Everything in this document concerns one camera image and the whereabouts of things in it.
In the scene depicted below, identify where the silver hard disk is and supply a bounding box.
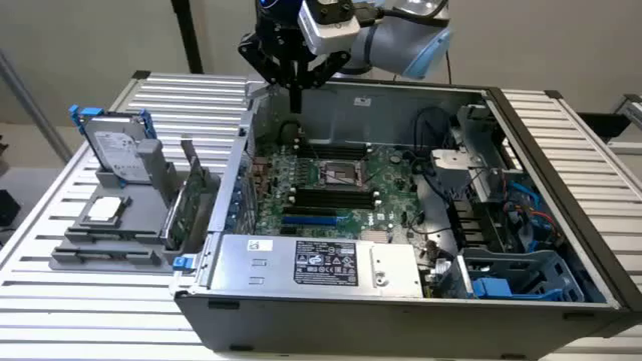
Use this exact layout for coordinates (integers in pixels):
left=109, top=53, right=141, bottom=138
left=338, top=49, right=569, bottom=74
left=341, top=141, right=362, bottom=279
left=79, top=114, right=153, bottom=185

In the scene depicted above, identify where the small black wire loop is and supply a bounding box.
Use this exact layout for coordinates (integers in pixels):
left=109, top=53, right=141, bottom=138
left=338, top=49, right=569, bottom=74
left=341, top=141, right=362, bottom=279
left=278, top=120, right=304, bottom=141

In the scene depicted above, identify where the large black wire loop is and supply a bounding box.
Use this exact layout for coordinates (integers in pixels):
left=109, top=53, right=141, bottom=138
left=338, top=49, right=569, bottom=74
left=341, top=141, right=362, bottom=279
left=414, top=106, right=456, bottom=152

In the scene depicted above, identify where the blue expansion slot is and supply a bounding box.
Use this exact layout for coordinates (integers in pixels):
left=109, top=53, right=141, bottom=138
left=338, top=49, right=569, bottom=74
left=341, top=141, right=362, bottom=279
left=281, top=214, right=340, bottom=227

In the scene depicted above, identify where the silver metal drive cage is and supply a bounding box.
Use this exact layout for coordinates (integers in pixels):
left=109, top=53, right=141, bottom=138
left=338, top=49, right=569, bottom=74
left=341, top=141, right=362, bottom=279
left=430, top=104, right=524, bottom=205

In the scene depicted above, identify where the black box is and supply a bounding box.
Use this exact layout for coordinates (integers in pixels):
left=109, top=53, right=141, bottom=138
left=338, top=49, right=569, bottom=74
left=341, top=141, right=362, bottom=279
left=576, top=111, right=629, bottom=138

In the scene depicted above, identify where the silver power supply unit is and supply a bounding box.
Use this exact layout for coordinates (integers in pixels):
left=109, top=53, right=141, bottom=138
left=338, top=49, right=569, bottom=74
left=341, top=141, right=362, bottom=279
left=208, top=234, right=426, bottom=299

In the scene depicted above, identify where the grey blue plastic disk bay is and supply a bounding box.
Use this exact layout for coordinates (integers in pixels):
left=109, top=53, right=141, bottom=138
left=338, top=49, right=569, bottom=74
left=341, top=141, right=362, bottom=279
left=457, top=247, right=589, bottom=303

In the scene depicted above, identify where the black stand pole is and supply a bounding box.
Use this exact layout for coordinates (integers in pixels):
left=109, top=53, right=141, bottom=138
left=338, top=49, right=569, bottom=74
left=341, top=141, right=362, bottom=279
left=170, top=0, right=205, bottom=74

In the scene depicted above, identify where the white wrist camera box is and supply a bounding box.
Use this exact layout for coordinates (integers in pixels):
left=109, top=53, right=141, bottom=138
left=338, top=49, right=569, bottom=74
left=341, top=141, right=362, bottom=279
left=297, top=0, right=362, bottom=56

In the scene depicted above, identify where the black camera cable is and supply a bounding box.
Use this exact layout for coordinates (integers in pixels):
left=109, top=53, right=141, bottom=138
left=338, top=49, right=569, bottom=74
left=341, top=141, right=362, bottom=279
left=354, top=0, right=450, bottom=28

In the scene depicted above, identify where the grey parts rack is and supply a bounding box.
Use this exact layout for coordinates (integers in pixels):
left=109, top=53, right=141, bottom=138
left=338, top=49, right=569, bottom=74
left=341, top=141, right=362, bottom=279
left=49, top=138, right=224, bottom=276

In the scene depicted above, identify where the silver CPU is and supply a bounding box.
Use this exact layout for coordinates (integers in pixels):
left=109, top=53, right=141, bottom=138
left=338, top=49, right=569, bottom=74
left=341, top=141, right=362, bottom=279
left=87, top=196, right=126, bottom=221

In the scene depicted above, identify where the red wire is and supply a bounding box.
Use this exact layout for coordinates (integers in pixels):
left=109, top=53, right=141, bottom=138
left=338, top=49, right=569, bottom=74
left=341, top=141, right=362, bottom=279
left=531, top=211, right=563, bottom=242

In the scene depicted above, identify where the thin black wire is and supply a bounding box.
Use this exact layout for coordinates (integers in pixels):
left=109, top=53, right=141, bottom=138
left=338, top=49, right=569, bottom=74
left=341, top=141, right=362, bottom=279
left=405, top=213, right=454, bottom=242

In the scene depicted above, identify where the blue disk caddy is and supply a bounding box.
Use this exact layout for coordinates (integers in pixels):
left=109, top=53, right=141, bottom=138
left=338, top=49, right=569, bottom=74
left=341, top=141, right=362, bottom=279
left=67, top=105, right=158, bottom=143

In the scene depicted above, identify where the aluminium profile frame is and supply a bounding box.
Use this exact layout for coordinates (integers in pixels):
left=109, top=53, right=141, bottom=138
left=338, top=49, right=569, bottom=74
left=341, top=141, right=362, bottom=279
left=608, top=93, right=642, bottom=148

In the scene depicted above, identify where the black open PC case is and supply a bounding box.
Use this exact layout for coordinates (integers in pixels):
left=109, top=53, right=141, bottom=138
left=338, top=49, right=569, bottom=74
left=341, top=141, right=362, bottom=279
left=169, top=73, right=642, bottom=358

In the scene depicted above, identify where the green motherboard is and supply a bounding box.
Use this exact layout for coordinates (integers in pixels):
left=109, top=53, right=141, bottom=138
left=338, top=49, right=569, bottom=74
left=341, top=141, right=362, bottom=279
left=253, top=142, right=424, bottom=245

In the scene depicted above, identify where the grey slanted metal bar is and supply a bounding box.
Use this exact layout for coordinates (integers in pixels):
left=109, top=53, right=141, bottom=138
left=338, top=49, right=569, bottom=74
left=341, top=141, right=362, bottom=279
left=0, top=48, right=73, bottom=163

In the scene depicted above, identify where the silver CPU socket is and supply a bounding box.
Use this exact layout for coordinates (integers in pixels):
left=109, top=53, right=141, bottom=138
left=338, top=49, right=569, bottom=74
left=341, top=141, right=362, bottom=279
left=313, top=159, right=372, bottom=187

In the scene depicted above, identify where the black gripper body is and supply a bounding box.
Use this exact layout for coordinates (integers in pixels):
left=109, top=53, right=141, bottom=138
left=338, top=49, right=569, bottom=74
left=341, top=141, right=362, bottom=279
left=254, top=0, right=317, bottom=65

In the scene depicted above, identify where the green graphics card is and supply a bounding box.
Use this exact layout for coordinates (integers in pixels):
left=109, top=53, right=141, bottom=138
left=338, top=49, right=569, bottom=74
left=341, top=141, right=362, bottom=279
left=159, top=138, right=213, bottom=251

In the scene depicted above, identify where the long black expansion slot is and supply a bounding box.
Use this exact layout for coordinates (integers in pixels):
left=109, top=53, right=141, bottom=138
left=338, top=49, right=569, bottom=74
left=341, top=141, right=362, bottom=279
left=286, top=205, right=334, bottom=217

